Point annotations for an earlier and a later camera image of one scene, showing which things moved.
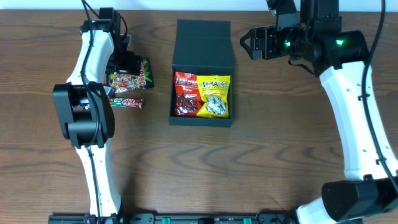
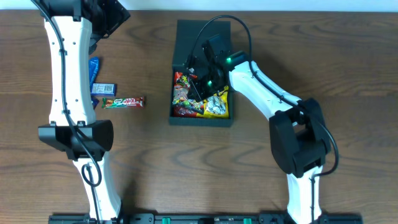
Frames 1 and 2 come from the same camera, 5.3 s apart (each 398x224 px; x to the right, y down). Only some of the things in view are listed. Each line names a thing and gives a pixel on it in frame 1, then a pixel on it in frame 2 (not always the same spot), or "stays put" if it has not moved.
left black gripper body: [125, 63] → [104, 18]
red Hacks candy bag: [188, 97] stays put
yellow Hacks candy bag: [214, 91] stays put
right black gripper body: [263, 42] → [199, 76]
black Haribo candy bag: [122, 80] → [181, 88]
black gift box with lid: [203, 47] stays put
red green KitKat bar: [132, 102] stays put
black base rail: [175, 218] stays put
